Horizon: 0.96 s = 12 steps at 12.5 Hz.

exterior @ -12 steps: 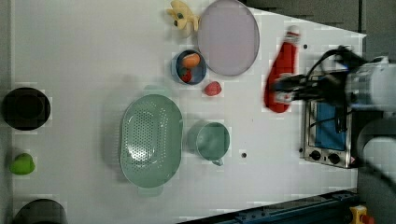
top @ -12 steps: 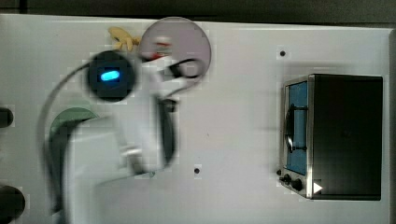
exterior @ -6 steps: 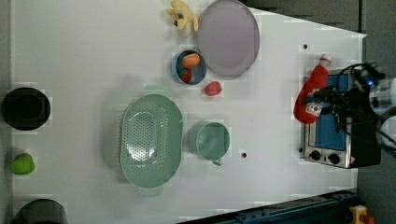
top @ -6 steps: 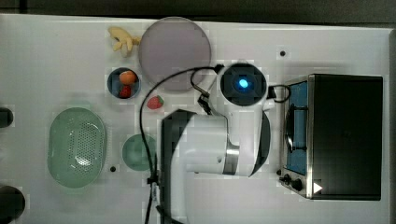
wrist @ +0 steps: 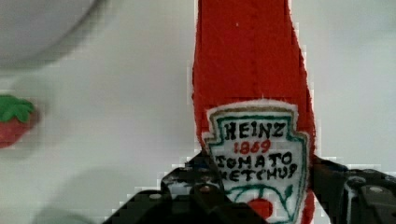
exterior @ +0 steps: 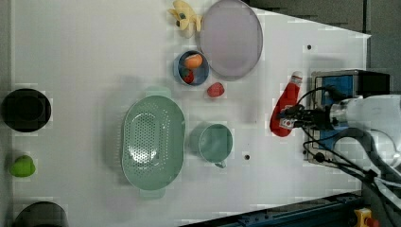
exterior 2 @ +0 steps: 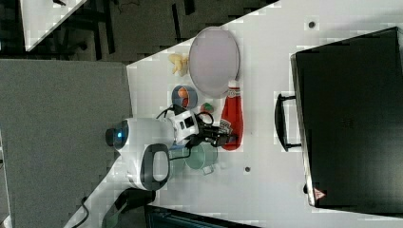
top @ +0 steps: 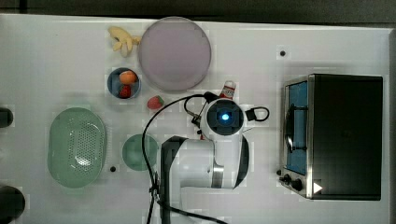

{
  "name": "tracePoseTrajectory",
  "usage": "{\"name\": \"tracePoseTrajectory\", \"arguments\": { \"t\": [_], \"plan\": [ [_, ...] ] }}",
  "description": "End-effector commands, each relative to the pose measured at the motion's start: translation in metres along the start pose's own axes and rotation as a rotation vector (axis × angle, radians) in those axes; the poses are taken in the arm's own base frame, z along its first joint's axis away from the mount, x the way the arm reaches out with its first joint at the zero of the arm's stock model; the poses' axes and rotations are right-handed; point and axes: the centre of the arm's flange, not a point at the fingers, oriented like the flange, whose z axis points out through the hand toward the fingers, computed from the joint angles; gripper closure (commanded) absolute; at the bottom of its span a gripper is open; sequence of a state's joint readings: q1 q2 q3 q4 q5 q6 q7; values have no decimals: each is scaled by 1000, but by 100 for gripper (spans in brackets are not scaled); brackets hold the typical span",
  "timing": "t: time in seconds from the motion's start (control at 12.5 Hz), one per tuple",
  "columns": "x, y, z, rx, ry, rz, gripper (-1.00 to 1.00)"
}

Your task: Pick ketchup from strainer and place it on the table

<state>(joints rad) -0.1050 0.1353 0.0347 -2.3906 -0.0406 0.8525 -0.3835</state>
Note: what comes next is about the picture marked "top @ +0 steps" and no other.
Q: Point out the red ketchup bottle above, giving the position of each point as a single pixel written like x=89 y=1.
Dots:
x=228 y=90

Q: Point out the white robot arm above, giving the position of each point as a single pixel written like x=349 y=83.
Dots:
x=218 y=161

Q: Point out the black cylinder near strainer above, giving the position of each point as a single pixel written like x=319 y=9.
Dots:
x=6 y=117

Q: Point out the red strawberry on table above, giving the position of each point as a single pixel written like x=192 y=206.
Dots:
x=155 y=102

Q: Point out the large lilac plate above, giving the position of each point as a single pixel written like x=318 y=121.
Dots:
x=174 y=54

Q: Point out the red strawberry in bowl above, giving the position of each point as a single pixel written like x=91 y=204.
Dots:
x=125 y=92

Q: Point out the green mug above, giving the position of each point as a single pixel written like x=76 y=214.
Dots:
x=138 y=146

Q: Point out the orange fruit in bowl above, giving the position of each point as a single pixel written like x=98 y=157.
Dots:
x=128 y=77

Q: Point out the blue bowl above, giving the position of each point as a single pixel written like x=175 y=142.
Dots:
x=114 y=84

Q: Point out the yellow banana bunch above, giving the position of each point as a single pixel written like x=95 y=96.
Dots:
x=124 y=42

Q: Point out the black toaster oven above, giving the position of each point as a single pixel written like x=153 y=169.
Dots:
x=332 y=137

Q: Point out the black cylinder at corner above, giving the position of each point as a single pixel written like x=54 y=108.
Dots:
x=12 y=204

